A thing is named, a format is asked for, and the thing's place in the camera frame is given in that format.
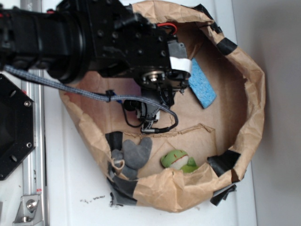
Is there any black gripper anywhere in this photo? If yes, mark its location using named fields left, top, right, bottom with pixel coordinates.
left=88, top=0, right=191, bottom=90

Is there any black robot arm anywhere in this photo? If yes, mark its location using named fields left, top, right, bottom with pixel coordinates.
left=0, top=0, right=190, bottom=90

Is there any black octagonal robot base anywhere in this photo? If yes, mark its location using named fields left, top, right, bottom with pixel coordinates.
left=0, top=74, right=35, bottom=181

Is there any blue sponge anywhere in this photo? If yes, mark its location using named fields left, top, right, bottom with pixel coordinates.
left=189, top=58, right=216, bottom=109

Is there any grey plush toy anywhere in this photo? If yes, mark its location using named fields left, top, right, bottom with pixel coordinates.
left=111, top=137, right=152, bottom=180

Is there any green frog plush toy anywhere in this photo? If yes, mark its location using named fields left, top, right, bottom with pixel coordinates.
left=160, top=149, right=198, bottom=173

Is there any brown paper bag bin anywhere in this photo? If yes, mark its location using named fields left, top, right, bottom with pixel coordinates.
left=60, top=0, right=265, bottom=212

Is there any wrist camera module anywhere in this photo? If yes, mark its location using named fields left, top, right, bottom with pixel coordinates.
left=121, top=89, right=175, bottom=129

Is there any grey braided cable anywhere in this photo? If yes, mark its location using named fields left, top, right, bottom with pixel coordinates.
left=3, top=65, right=179, bottom=134

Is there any aluminium extrusion rail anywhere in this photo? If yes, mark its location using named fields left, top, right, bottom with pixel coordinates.
left=20, top=0, right=49, bottom=226

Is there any metal corner bracket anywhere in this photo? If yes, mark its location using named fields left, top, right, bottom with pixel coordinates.
left=12, top=194, right=44, bottom=226

